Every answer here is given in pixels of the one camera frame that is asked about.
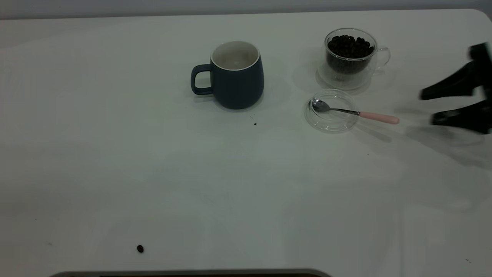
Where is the dark grey ceramic mug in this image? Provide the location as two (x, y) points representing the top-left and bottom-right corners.
(191, 41), (265, 110)

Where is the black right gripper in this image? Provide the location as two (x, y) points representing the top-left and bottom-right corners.
(419, 42), (492, 135)

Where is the clear glass saucer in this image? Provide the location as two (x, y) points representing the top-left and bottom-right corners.
(316, 67), (372, 92)

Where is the pink handled metal spoon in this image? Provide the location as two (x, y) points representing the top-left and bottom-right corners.
(310, 98), (400, 125)

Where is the heap of coffee beans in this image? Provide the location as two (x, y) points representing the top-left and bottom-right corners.
(327, 35), (374, 75)

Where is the clear glass handled cup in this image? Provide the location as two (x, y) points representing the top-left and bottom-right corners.
(324, 28), (391, 84)

